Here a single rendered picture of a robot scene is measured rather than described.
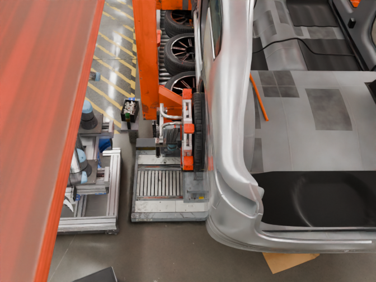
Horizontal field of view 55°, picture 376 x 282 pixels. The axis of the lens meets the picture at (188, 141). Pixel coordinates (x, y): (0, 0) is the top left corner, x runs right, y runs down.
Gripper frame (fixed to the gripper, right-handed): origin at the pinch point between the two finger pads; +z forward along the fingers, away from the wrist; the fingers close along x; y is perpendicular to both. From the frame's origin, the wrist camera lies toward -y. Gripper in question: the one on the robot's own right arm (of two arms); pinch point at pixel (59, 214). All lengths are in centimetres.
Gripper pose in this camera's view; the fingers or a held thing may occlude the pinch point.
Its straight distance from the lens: 227.8
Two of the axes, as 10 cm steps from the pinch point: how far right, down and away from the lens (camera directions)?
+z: 3.2, 7.5, -5.7
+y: -1.6, 6.4, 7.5
